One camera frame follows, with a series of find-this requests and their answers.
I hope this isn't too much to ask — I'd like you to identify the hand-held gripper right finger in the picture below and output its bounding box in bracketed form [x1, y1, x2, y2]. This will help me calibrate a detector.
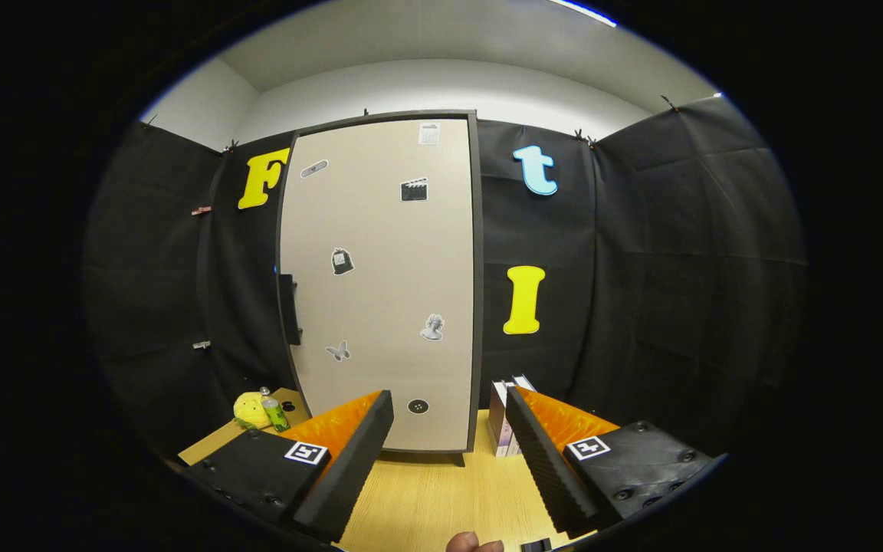
[504, 386, 718, 537]

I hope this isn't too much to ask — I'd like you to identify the yellow plush toy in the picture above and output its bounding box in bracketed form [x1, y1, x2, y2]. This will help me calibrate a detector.
[233, 392, 272, 430]

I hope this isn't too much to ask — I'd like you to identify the black backdrop cloth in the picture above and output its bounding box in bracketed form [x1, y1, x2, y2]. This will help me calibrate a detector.
[85, 94, 809, 461]

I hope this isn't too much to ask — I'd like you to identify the small green bottle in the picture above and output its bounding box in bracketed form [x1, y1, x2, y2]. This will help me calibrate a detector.
[259, 387, 291, 432]

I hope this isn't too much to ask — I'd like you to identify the beige shoe cabinet door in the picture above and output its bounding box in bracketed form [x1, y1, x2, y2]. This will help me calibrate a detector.
[278, 119, 476, 453]

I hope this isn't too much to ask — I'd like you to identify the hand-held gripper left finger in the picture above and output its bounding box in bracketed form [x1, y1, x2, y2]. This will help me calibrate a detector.
[181, 389, 395, 544]

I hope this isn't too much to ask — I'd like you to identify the ceiling light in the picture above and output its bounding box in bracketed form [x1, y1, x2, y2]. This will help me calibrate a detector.
[549, 0, 617, 28]

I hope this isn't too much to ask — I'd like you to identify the dark grey shoe cabinet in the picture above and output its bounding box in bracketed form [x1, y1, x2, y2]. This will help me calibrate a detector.
[274, 110, 484, 466]

